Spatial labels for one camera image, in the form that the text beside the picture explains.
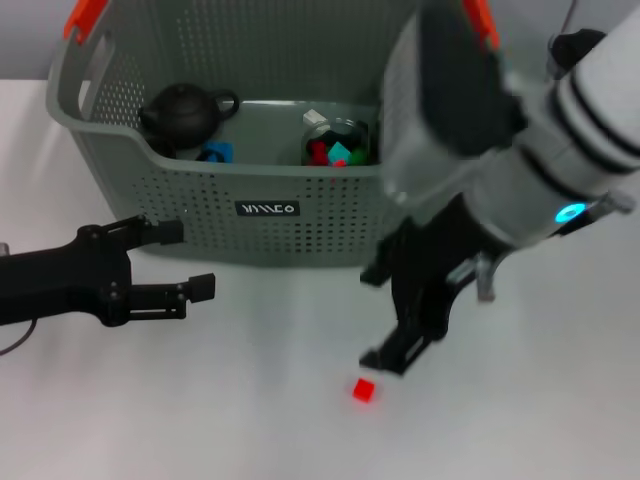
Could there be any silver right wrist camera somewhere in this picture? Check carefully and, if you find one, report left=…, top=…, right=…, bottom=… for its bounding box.
left=378, top=0, right=529, bottom=207

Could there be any right gripper cable with plug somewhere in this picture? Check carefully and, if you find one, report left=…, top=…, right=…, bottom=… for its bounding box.
left=449, top=191, right=635, bottom=302

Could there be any gripper cable with plug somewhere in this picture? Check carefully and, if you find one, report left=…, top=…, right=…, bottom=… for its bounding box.
left=449, top=191, right=635, bottom=302
left=0, top=242, right=37, bottom=357

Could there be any grey perforated storage basket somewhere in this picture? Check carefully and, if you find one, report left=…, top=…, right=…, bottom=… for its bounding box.
left=45, top=0, right=419, bottom=269

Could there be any black clay teapot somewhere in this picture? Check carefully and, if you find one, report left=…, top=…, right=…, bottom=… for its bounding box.
left=138, top=82, right=240, bottom=149

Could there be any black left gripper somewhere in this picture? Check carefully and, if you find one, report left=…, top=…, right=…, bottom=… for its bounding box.
left=0, top=214, right=218, bottom=330

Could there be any orange basket handle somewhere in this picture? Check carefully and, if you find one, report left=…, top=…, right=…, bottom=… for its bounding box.
left=64, top=0, right=500, bottom=51

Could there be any left gripper cable with plug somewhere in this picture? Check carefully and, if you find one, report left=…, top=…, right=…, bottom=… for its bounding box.
left=0, top=242, right=37, bottom=357

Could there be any small black clay teacup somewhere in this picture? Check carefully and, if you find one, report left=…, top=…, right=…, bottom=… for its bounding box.
left=147, top=134, right=177, bottom=160

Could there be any blue toy brick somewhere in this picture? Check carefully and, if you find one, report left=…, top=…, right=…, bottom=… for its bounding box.
left=199, top=141, right=235, bottom=164

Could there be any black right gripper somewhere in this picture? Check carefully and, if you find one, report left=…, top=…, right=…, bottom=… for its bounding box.
left=357, top=196, right=502, bottom=377

